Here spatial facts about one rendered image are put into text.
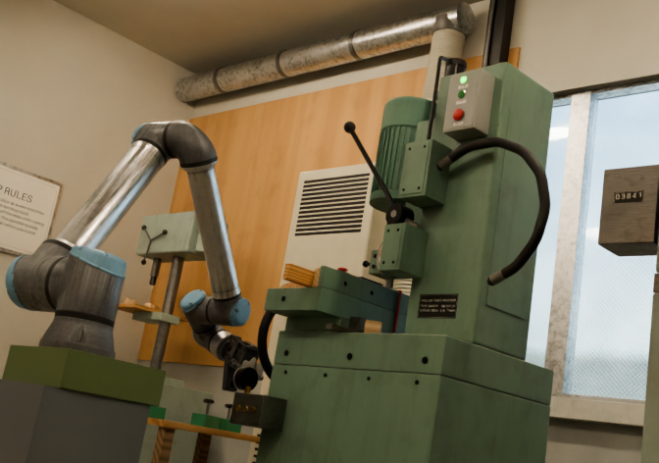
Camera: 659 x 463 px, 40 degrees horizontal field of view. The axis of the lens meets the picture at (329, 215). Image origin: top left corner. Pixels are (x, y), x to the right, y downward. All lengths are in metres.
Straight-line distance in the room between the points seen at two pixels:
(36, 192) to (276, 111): 1.40
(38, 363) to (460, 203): 1.10
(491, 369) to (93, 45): 3.85
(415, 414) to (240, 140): 3.48
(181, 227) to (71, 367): 2.53
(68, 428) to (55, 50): 3.44
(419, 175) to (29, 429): 1.09
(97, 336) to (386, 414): 0.74
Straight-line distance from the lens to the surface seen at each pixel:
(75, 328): 2.31
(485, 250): 2.17
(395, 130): 2.54
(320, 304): 2.25
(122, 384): 2.28
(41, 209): 5.18
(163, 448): 3.40
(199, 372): 5.05
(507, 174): 2.26
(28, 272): 2.48
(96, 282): 2.33
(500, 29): 4.23
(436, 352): 2.03
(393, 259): 2.21
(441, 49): 4.26
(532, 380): 2.30
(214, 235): 2.79
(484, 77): 2.29
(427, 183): 2.23
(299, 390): 2.32
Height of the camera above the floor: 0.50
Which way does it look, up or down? 15 degrees up
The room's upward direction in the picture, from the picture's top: 10 degrees clockwise
